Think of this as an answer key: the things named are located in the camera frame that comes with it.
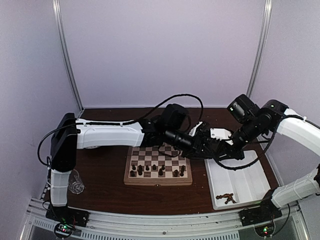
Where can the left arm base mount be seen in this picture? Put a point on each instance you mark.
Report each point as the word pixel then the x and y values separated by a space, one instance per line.
pixel 68 217

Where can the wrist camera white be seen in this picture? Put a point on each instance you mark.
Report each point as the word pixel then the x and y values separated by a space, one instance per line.
pixel 221 134
pixel 198 127

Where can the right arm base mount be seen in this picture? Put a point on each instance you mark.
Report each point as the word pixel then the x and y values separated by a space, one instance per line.
pixel 254 216

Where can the front aluminium rail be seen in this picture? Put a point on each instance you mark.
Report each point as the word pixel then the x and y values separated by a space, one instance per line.
pixel 224 225

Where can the left aluminium frame post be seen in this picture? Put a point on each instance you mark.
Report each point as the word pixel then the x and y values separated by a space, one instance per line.
pixel 65 53

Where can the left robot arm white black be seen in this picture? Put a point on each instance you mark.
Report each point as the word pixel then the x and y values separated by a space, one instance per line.
pixel 100 151

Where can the clear drinking glass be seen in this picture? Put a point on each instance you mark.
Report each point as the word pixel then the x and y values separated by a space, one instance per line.
pixel 75 183

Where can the patterned ceramic plate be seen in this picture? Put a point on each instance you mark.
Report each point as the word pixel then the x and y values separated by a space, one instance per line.
pixel 92 147

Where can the wooden chess board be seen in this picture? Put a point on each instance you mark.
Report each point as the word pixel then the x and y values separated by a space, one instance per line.
pixel 164 155

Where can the brown chess piece pile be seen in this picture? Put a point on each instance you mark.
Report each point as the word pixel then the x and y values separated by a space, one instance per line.
pixel 229 197

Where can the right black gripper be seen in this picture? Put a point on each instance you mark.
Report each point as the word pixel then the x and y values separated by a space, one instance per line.
pixel 223 148

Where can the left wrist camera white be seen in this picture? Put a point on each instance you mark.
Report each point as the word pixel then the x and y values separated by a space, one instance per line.
pixel 198 127

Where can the dark king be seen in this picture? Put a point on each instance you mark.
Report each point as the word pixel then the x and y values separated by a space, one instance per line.
pixel 160 173

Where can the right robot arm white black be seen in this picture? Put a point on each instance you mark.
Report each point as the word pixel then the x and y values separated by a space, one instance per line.
pixel 279 120

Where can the right aluminium frame post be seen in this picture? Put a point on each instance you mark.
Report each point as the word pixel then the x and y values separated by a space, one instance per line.
pixel 263 36

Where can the aluminium frame post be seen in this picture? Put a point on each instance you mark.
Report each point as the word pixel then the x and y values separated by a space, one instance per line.
pixel 65 53
pixel 263 36

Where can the white plastic compartment tray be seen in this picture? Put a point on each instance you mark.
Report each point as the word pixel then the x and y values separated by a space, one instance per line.
pixel 249 185

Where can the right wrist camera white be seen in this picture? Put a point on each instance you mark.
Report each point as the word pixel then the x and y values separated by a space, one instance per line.
pixel 221 134

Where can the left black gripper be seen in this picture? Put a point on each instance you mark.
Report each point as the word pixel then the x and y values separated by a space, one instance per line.
pixel 196 150

